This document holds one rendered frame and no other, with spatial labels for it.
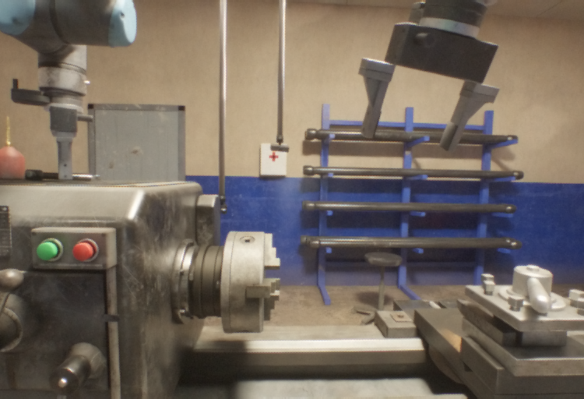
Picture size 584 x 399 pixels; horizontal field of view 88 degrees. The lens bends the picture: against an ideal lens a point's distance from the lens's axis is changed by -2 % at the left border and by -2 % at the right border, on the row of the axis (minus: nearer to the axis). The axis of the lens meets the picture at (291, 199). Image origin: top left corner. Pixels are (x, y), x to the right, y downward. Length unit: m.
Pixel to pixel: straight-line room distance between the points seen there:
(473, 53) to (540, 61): 4.74
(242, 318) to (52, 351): 0.34
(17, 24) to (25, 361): 0.57
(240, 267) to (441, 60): 0.54
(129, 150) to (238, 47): 1.75
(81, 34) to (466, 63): 0.64
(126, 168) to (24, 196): 3.44
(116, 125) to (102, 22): 3.54
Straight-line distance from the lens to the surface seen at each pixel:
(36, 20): 0.76
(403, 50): 0.46
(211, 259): 0.78
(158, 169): 3.99
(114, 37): 0.72
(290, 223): 3.84
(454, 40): 0.49
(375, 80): 0.47
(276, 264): 0.84
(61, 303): 0.66
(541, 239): 5.21
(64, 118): 0.82
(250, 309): 0.73
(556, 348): 0.77
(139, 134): 4.10
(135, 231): 0.60
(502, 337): 0.71
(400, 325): 1.17
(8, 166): 1.05
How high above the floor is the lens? 1.36
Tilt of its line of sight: 4 degrees down
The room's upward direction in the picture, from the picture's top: 1 degrees clockwise
